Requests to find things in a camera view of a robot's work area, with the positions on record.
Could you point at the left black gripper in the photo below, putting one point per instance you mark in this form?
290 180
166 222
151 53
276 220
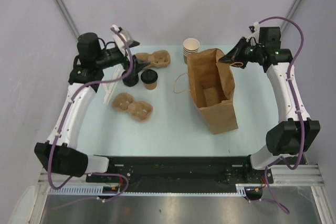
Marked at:
137 65

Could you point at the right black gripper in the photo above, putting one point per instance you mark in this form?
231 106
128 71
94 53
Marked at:
235 55

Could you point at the black coffee cup lid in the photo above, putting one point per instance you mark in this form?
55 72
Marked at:
149 76

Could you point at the brown paper bag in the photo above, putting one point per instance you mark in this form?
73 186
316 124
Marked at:
212 87

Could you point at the single brown paper cup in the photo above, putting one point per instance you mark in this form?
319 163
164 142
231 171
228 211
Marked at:
150 85

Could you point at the brown pulp cup carrier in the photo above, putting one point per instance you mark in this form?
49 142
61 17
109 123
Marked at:
138 110

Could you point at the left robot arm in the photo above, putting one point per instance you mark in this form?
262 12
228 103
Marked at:
59 154

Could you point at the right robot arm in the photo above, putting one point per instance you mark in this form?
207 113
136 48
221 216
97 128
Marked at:
296 130

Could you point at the stack of black lids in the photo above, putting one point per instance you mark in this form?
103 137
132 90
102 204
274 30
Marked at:
131 80

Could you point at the white wrapped straw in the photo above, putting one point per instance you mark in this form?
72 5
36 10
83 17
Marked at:
110 87

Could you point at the stack of paper cups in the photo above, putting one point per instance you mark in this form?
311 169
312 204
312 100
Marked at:
190 46

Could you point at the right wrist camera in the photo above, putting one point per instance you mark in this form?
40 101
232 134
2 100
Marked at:
254 30

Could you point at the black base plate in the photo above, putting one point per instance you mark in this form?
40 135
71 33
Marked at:
182 175

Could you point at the aluminium frame rail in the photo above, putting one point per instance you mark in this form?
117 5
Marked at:
279 175

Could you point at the white cable duct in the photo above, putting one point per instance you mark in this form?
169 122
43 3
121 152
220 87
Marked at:
80 190

